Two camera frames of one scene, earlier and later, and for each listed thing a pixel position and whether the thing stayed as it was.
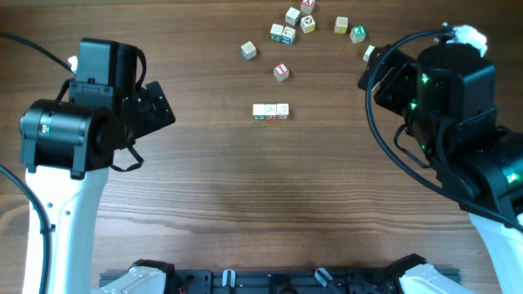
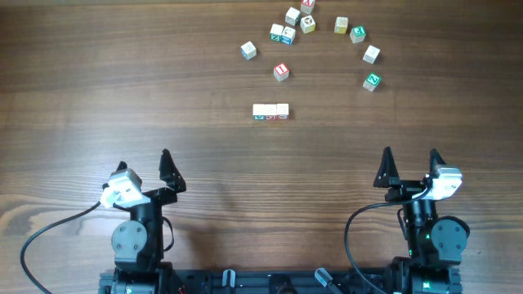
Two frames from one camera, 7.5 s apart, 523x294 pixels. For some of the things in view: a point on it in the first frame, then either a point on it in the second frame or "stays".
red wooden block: [282, 110] stays
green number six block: [259, 112] stays
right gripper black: [392, 86] to [406, 187]
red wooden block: [270, 111] stays
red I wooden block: [281, 72] stays
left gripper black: [155, 109] to [173, 184]
